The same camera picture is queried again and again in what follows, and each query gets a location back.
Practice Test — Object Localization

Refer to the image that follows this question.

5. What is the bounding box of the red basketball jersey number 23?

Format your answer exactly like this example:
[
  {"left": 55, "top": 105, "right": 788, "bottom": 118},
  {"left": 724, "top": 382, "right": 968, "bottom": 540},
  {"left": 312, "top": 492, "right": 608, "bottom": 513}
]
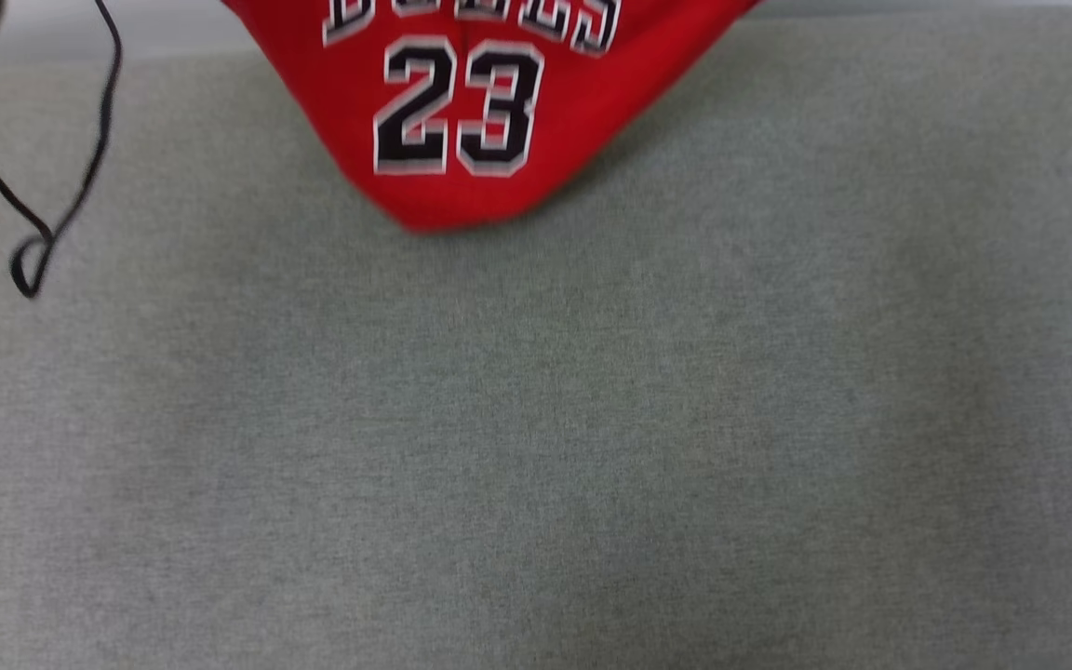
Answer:
[{"left": 220, "top": 0, "right": 762, "bottom": 234}]

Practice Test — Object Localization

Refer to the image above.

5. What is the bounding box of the grey fabric sofa cushion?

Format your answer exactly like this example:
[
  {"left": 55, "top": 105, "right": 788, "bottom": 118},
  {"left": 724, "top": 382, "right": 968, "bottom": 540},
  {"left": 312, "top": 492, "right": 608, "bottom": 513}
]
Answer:
[{"left": 0, "top": 9, "right": 1072, "bottom": 670}]

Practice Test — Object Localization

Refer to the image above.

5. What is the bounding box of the thin black cable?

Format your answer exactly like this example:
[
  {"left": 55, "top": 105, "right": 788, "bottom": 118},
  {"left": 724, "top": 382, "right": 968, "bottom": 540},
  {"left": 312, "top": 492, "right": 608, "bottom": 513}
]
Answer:
[{"left": 0, "top": 0, "right": 123, "bottom": 299}]

